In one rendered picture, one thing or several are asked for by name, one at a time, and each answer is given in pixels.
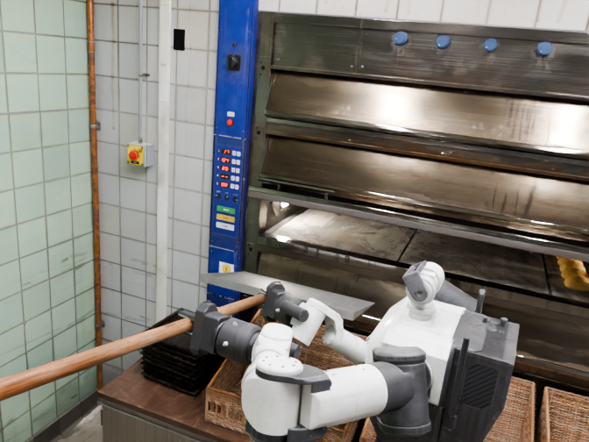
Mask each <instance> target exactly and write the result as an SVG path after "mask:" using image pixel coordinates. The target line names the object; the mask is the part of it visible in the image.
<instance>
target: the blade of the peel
mask: <svg viewBox="0 0 589 442"><path fill-rule="evenodd" d="M273 281H275V282H280V283H281V284H283V286H284V287H285V289H286V291H287V292H289V293H290V294H291V295H293V296H297V297H299V298H301V299H302V300H304V301H306V302H307V301H308V300H309V299H310V298H311V297H312V298H314V299H316V300H317V301H319V302H321V303H323V304H325V305H326V306H328V307H329V308H331V309H332V310H334V311H335V312H336V313H338V314H339V315H340V317H341V318H344V319H348V320H351V321H353V320H354V319H355V318H357V317H358V316H359V315H361V314H362V313H363V312H365V311H366V310H367V309H369V308H370V307H371V306H373V305H374V304H375V303H372V302H368V301H365V300H361V299H358V298H354V297H350V296H343V295H339V294H336V293H332V292H329V291H325V290H321V289H314V288H311V287H307V286H303V285H300V284H296V283H292V282H285V281H282V280H278V279H274V278H271V277H267V276H263V275H259V274H253V273H249V272H245V271H243V272H227V273H207V274H201V275H200V281H199V282H205V283H208V284H212V285H216V286H219V287H223V288H227V289H232V290H236V291H239V292H243V293H246V294H250V295H254V296H256V295H257V294H258V293H259V292H260V289H261V288H266V287H267V286H268V285H269V284H270V283H271V282H273Z"/></svg>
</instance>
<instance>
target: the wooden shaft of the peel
mask: <svg viewBox="0 0 589 442"><path fill-rule="evenodd" d="M264 301H265V295H264V294H259V295H256V296H251V297H248V298H246V299H243V300H240V301H237V302H235V303H230V304H227V305H224V306H222V307H219V308H217V309H218V312H220V313H223V314H226V315H229V316H230V315H233V314H236V313H238V312H240V311H243V310H247V309H250V308H251V307H254V306H257V305H259V304H262V303H264ZM193 326H194V321H193V320H190V319H187V318H184V319H182V320H179V321H176V322H173V323H171V324H165V325H162V326H160V327H157V328H154V329H151V330H149V331H144V332H141V333H139V334H136V335H133V336H130V337H128V338H124V339H120V340H117V341H114V342H111V343H109V344H106V345H103V346H99V347H96V348H93V349H90V350H88V351H84V352H81V353H77V354H74V355H71V356H68V357H66V358H63V359H60V360H56V361H53V362H50V363H47V364H45V365H41V366H38V367H34V368H31V369H28V370H25V371H23V372H20V373H17V374H13V375H10V376H7V377H4V378H2V379H0V402H1V401H2V400H5V399H8V398H10V397H13V396H17V395H19V394H22V393H24V392H26V391H29V390H32V389H35V388H38V387H40V386H43V385H46V384H47V383H50V382H53V381H57V380H59V379H61V378H64V377H67V376H69V375H71V374H75V373H78V372H81V371H82V370H85V369H88V368H91V367H94V366H97V365H99V364H102V363H104V362H106V361H109V360H113V359H115V358H118V357H120V356H123V355H126V354H127V353H132V352H134V351H137V350H139V349H141V348H144V347H147V346H150V345H153V344H156V343H158V342H160V341H163V340H165V339H170V338H172V337H174V336H177V335H179V334H182V333H184V332H188V331H191V330H193Z"/></svg>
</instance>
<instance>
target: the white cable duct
mask: <svg viewBox="0 0 589 442"><path fill-rule="evenodd" d="M170 50H171V0H160V33H159V115H158V197H157V279H156V323H158V322H159V321H160V320H162V319H163V318H165V317H166V307H167V205H168V153H169V101H170Z"/></svg>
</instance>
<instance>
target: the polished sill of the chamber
mask: <svg viewBox="0 0 589 442"><path fill-rule="evenodd" d="M258 244H259V245H262V246H270V247H273V248H277V249H281V250H285V251H289V252H293V253H300V254H304V255H308V256H312V257H317V258H320V259H325V260H331V261H335V262H339V263H344V264H347V265H352V266H355V267H362V268H366V269H371V270H374V271H379V272H382V273H386V274H393V275H398V276H401V277H403V275H404V274H406V272H407V271H408V269H409V268H410V267H411V266H412V265H411V264H407V263H403V262H399V261H394V260H387V259H383V258H379V257H374V256H371V255H366V254H362V253H354V252H351V251H346V250H342V249H338V248H334V247H330V246H322V245H318V244H314V243H310V242H306V241H301V240H298V239H290V238H286V237H281V236H278V235H273V234H269V233H265V232H264V233H262V234H261V235H259V241H258ZM444 279H445V280H446V281H447V282H449V283H451V284H452V285H454V286H455V287H457V288H459V289H461V290H463V291H467V292H472V293H475V294H478V293H479V291H480V290H481V289H484V290H485V291H486V292H485V296H490V297H494V298H499V299H502V300H507V301H510V302H515V303H521V304H526V305H529V306H534V307H537V308H542V309H546V310H553V311H556V312H561V313H564V314H569V315H573V316H576V317H583V318H588V319H589V303H585V302H581V301H577V300H572V299H569V298H564V297H561V296H553V295H549V294H544V293H540V292H536V291H532V290H528V289H520V288H517V287H512V286H508V285H504V284H499V283H496V282H489V281H484V280H480V279H476V278H471V277H467V276H463V275H459V274H452V273H447V272H444Z"/></svg>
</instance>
